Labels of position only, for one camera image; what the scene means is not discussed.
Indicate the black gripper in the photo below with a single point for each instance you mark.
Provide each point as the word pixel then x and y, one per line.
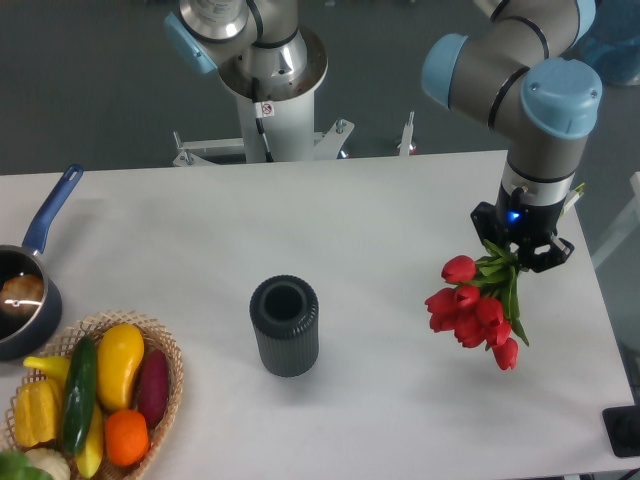
pixel 532 227

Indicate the green cucumber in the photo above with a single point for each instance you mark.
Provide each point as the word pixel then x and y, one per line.
pixel 79 396

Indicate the blue translucent container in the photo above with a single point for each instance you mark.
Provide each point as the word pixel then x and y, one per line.
pixel 611 45

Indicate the white garlic bulb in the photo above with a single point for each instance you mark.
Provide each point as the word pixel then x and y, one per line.
pixel 49 461

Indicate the large yellow squash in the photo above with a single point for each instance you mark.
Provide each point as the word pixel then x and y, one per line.
pixel 119 357

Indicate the yellow banana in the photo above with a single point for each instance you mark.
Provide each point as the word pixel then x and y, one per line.
pixel 89 459

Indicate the orange fruit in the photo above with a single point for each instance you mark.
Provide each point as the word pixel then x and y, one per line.
pixel 127 438

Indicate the dark grey ribbed vase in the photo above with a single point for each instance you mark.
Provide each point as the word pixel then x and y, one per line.
pixel 284 311

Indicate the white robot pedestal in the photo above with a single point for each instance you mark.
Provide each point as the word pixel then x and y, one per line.
pixel 274 89

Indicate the yellow corn cob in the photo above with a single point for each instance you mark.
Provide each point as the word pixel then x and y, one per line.
pixel 37 412

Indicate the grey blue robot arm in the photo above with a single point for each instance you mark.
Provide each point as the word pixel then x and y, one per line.
pixel 514 80

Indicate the blue handled saucepan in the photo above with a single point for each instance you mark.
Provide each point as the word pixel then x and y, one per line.
pixel 22 335

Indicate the green leafy vegetable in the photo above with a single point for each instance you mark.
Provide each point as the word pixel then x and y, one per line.
pixel 16 466

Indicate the black device at edge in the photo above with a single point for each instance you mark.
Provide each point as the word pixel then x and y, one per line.
pixel 622 427

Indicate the white frame at right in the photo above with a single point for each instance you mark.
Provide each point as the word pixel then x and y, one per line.
pixel 620 228

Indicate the purple sweet potato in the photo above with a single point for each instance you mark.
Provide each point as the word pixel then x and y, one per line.
pixel 153 388

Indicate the red tulip bouquet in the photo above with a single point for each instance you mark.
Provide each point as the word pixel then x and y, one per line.
pixel 480 303

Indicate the brown food in pan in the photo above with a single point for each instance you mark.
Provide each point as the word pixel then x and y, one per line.
pixel 22 295

